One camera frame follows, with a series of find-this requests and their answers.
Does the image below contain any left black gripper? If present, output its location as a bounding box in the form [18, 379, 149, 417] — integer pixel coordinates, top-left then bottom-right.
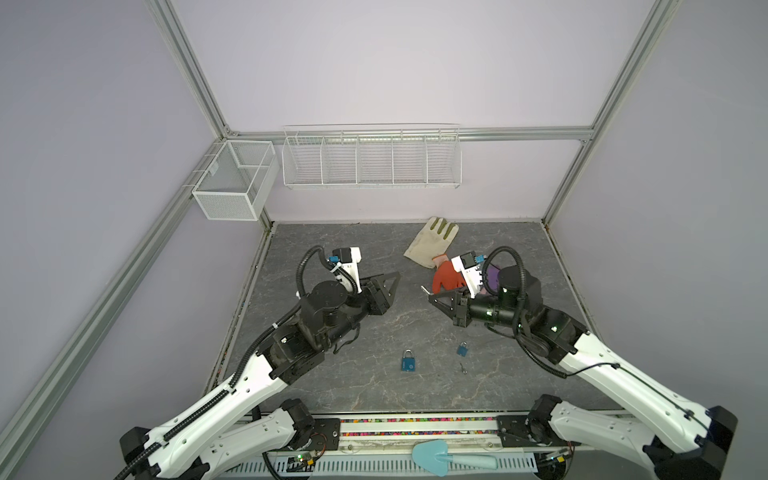
[321, 272, 400, 349]

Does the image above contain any large blue padlock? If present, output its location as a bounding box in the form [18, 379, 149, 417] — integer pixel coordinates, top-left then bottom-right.
[401, 349, 416, 373]

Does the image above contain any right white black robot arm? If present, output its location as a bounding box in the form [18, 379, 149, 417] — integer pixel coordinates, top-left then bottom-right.
[429, 246, 738, 479]

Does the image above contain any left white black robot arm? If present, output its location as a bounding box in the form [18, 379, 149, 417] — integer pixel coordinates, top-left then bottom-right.
[117, 245, 401, 479]

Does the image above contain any red rubber glove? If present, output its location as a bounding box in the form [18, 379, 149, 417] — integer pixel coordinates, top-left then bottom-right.
[431, 254, 466, 294]

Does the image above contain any purple pink toy trowel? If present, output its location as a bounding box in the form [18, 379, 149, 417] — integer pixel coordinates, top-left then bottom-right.
[485, 265, 500, 291]

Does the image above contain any cream work glove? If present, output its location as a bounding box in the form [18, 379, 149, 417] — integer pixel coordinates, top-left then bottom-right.
[404, 217, 460, 268]

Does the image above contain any colourful bead strip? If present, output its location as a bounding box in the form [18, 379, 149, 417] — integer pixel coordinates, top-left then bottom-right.
[341, 413, 497, 437]

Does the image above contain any teal toy trowel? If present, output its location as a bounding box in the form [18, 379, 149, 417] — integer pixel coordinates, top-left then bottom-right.
[411, 440, 498, 477]

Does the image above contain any white mesh box basket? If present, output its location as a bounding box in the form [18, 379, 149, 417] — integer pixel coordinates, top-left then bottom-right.
[192, 140, 280, 222]

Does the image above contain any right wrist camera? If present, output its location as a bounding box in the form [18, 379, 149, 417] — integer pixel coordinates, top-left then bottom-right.
[451, 251, 485, 298]

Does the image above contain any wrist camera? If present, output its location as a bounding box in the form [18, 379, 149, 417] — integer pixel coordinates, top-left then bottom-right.
[451, 251, 485, 298]
[328, 247, 362, 294]

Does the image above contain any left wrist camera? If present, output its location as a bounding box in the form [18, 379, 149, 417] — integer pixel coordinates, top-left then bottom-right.
[328, 247, 362, 294]

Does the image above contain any white wire wall shelf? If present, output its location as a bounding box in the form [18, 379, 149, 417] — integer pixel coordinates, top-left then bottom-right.
[282, 123, 463, 189]

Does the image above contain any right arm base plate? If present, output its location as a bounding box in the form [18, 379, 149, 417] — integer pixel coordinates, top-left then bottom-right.
[496, 414, 568, 447]

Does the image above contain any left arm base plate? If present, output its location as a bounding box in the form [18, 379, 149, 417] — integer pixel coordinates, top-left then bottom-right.
[285, 417, 341, 451]

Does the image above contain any white slotted cable duct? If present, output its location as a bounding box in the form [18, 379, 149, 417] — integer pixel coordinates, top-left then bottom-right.
[220, 453, 538, 479]

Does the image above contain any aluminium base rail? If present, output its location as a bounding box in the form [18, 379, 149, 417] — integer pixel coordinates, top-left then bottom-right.
[157, 407, 673, 480]

